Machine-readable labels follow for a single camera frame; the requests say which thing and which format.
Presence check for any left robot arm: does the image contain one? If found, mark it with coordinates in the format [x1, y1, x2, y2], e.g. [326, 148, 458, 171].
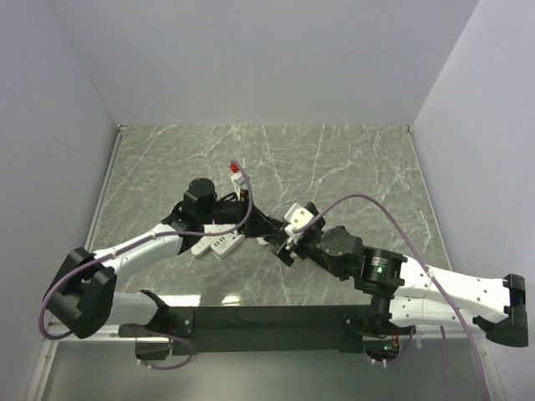
[41, 178, 283, 338]

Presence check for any small white power strip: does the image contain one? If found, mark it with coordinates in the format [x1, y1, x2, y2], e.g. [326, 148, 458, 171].
[191, 224, 239, 258]

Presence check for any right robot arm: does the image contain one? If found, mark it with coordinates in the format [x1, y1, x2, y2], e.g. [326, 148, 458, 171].
[278, 203, 528, 348]

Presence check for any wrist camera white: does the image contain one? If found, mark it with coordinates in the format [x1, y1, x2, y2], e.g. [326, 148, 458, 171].
[283, 203, 314, 250]
[229, 160, 251, 202]

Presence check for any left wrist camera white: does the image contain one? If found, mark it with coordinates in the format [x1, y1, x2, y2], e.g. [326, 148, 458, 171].
[229, 160, 251, 202]

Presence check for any black base bar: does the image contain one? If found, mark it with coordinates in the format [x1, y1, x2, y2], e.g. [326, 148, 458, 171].
[117, 288, 402, 361]

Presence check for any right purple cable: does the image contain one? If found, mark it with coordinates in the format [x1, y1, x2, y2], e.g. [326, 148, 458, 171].
[292, 192, 492, 401]

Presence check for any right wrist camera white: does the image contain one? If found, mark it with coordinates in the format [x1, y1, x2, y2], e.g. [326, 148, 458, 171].
[283, 203, 314, 250]

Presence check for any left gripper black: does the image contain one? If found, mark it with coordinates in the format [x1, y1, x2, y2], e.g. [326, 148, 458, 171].
[201, 190, 278, 238]

